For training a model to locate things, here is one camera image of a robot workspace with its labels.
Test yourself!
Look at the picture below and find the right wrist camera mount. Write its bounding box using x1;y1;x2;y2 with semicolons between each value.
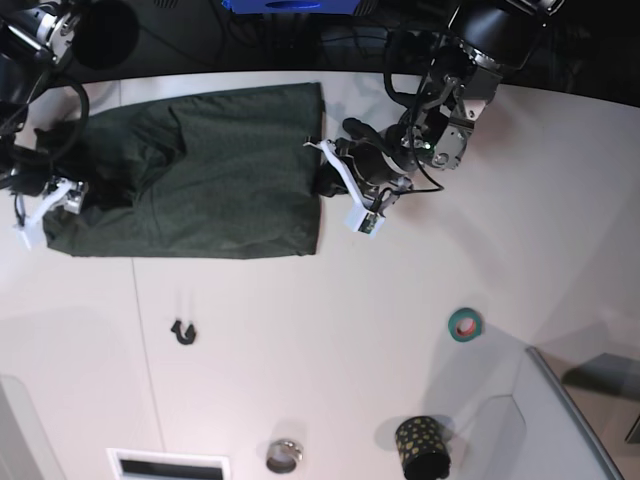
13;177;79;250

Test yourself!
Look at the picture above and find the blue plastic box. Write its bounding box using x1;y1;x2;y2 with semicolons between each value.
222;0;359;15

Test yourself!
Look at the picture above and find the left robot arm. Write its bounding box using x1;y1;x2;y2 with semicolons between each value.
315;1;562;201

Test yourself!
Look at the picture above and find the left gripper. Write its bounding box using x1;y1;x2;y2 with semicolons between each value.
313;117;415;198

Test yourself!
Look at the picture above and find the silver tape roll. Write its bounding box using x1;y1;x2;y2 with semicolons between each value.
265;439;304;475

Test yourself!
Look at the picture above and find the white slotted tray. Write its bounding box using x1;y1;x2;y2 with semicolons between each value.
107;448;232;480

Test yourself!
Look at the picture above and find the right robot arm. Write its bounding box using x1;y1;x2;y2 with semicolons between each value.
1;1;90;214

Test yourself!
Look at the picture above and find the round black stand base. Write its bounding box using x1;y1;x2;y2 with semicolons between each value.
72;1;140;70

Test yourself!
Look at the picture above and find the black gold-dotted cup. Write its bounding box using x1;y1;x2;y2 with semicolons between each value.
395;416;451;480

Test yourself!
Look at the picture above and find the green tape roll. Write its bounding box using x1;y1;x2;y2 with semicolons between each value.
447;307;484;343

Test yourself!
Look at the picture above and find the dark green t-shirt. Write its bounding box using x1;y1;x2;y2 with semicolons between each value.
44;83;324;260

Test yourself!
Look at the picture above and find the small black clip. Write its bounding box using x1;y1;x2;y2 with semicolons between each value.
171;319;197;346

